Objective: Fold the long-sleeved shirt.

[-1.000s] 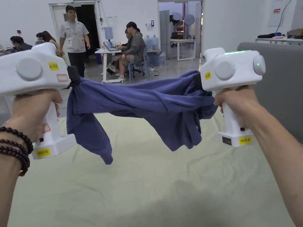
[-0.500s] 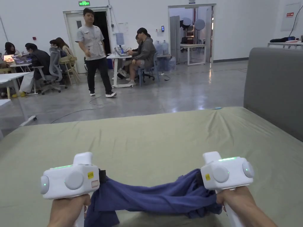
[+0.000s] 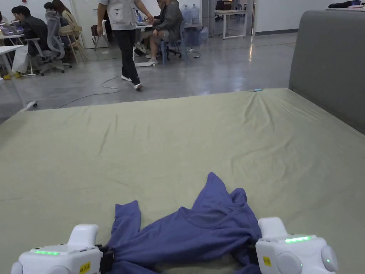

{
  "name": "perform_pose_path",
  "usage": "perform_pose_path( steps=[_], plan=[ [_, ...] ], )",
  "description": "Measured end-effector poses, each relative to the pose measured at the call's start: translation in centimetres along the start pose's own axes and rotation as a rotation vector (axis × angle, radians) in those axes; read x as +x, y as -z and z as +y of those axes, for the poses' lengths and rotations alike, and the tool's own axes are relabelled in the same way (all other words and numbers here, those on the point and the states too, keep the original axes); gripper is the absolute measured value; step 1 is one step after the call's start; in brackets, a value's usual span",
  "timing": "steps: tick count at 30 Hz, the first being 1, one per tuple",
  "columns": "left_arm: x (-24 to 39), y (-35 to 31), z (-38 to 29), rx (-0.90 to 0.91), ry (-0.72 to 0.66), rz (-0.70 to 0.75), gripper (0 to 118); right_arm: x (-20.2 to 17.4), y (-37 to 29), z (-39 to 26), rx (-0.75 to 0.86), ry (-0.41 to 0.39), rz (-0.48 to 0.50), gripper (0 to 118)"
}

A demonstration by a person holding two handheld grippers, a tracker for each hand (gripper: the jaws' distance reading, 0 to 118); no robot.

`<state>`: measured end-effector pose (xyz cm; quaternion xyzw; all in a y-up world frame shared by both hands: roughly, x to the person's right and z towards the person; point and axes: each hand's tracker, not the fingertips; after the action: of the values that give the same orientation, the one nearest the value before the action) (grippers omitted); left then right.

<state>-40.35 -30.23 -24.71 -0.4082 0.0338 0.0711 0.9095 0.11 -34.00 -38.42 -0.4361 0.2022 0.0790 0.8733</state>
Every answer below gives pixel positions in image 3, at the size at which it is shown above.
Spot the white desk with laptops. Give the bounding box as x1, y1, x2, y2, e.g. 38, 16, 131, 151
0, 22, 26, 46

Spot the grey floor cable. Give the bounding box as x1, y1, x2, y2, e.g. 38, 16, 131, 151
58, 75, 122, 109

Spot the white rolling desk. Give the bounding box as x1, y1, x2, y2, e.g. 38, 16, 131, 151
133, 22, 157, 67

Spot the blue chair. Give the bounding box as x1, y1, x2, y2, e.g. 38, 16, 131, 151
159, 20, 189, 65

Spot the grey padded headboard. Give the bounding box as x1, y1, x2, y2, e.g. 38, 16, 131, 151
288, 10, 365, 135

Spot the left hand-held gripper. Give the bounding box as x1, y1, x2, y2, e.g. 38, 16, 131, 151
11, 224, 115, 274

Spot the grey office chair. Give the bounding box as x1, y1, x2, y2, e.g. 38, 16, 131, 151
26, 11, 73, 76

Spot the white table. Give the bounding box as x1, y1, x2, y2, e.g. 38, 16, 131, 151
214, 10, 247, 40

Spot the bed with pale green sheet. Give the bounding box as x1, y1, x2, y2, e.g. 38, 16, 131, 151
0, 88, 365, 274

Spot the dark blue shirt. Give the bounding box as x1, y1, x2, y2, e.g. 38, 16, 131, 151
109, 172, 263, 274

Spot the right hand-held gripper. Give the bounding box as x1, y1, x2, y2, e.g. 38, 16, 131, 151
248, 217, 339, 274

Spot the wooden chair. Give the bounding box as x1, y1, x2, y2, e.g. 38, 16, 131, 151
59, 25, 89, 64

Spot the white desk on wheels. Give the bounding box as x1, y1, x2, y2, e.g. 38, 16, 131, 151
0, 44, 38, 111

